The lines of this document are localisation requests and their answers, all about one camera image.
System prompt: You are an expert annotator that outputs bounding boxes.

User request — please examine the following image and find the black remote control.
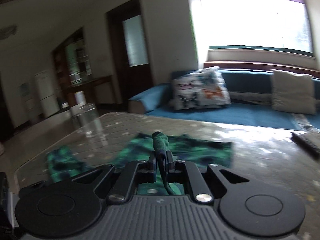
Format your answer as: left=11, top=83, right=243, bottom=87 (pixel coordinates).
left=291, top=132, right=319, bottom=160

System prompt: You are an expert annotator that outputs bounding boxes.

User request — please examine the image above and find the dark wooden shelf cabinet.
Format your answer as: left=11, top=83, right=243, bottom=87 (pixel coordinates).
left=52, top=28, right=116, bottom=107

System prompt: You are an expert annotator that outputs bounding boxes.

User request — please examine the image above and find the white refrigerator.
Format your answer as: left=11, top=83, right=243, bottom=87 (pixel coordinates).
left=35, top=70, right=60, bottom=118

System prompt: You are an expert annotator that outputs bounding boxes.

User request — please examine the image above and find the blue corner sofa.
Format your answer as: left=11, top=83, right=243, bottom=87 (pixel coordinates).
left=129, top=67, right=319, bottom=129

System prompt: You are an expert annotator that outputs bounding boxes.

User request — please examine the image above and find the water dispenser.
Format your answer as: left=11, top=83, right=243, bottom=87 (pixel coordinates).
left=19, top=83, right=37, bottom=125

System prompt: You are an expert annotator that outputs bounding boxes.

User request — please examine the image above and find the dark wooden door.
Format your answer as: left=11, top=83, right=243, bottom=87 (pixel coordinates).
left=106, top=0, right=153, bottom=107

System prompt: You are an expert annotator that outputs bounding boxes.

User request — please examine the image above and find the grey quilted star table cover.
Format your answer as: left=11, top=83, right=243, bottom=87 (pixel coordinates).
left=15, top=112, right=320, bottom=240

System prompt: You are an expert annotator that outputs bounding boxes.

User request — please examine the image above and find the clear glass mug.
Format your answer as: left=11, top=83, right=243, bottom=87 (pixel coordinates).
left=71, top=103, right=108, bottom=146

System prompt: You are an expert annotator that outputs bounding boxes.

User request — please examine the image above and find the white plain cushion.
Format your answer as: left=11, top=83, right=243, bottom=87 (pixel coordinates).
left=271, top=69, right=317, bottom=115

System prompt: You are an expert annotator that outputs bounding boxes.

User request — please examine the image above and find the butterfly print pillow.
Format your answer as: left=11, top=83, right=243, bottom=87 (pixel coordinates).
left=172, top=67, right=231, bottom=110

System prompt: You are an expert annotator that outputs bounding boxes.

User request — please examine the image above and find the green plaid flannel garment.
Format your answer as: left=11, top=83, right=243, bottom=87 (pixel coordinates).
left=46, top=133, right=233, bottom=182

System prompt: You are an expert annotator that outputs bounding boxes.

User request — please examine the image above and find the window with green frame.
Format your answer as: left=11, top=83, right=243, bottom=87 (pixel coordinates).
left=200, top=0, right=313, bottom=56

